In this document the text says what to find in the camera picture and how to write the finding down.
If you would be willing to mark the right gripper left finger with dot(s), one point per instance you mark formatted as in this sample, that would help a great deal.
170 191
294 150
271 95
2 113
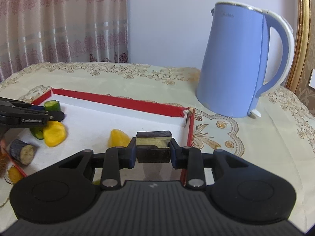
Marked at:
117 158

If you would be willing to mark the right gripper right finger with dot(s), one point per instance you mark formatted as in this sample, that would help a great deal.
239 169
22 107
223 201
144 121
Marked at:
190 160

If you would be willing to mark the yellow pepper-like fruit piece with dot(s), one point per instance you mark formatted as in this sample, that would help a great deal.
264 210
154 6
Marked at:
118 138

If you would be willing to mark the cucumber piece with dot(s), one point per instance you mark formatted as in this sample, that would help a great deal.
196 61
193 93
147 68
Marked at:
37 132
52 105

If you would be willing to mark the dark round sugarcane piece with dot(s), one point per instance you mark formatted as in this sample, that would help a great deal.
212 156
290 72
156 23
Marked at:
22 152

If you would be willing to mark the dark split sugarcane piece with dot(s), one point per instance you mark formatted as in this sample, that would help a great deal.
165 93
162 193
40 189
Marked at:
153 146

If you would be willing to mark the yellow round fruit piece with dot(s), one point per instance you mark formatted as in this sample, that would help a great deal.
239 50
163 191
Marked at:
54 133

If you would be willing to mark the person's left hand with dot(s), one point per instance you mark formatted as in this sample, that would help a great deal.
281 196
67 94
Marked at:
3 156

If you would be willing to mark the cucumber piece in tray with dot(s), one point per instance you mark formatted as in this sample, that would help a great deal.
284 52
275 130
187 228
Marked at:
52 105

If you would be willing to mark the red shallow cardboard tray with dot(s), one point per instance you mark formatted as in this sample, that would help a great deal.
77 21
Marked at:
89 118

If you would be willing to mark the small yellow-brown fruit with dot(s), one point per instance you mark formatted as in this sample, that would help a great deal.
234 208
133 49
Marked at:
14 175

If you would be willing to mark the blue electric kettle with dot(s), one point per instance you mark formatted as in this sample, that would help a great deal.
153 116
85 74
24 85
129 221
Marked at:
235 62

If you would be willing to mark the pink floral curtain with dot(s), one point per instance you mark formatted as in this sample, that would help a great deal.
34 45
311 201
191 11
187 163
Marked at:
36 31

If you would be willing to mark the cream embroidered tablecloth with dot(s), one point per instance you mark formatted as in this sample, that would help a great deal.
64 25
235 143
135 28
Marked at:
281 140

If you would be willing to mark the gold framed headboard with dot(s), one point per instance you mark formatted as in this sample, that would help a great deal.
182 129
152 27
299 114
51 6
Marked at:
299 78

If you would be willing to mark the white wall socket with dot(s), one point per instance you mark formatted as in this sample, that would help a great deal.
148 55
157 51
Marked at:
312 79

